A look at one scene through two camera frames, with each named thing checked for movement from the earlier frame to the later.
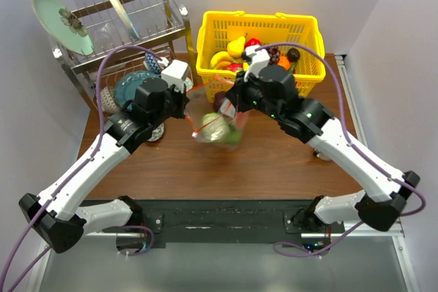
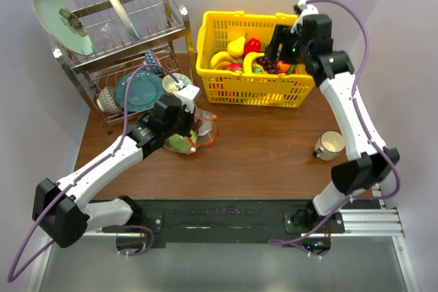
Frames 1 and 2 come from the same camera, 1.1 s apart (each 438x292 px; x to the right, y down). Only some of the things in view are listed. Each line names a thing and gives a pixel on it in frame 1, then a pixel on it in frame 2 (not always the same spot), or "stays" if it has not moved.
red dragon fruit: x=235 y=66 stays
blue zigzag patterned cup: x=151 y=63 stays
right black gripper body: x=248 y=97 to x=296 y=50
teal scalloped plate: x=126 y=85 stays
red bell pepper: x=252 y=42 stays
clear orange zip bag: x=220 y=129 to x=204 y=131
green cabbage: x=215 y=127 to x=180 y=143
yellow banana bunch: x=220 y=60 stays
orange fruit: x=284 y=61 stays
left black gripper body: x=174 y=107 to x=182 y=125
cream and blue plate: x=117 y=1 stays
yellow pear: x=235 y=47 stays
